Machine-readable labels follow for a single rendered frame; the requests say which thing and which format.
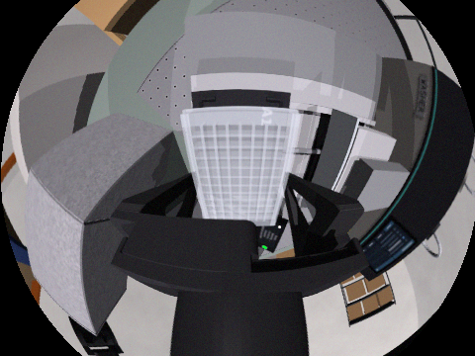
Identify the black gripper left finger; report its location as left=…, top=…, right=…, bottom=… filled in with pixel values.
left=117, top=173, right=197, bottom=218

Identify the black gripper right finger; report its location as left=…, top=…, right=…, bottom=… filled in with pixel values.
left=284, top=173, right=364, bottom=256

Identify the white multiwell plate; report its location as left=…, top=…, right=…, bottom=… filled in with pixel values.
left=180, top=106, right=301, bottom=226

